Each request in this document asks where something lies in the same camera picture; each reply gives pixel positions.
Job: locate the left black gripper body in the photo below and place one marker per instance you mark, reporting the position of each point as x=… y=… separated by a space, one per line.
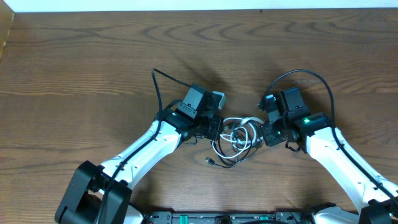
x=214 y=129

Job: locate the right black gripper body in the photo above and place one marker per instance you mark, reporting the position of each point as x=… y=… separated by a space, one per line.
x=269 y=134

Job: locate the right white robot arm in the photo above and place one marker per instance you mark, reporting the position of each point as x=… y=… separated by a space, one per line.
x=374 y=196

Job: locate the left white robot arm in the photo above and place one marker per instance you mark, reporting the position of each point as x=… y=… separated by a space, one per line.
x=101 y=194

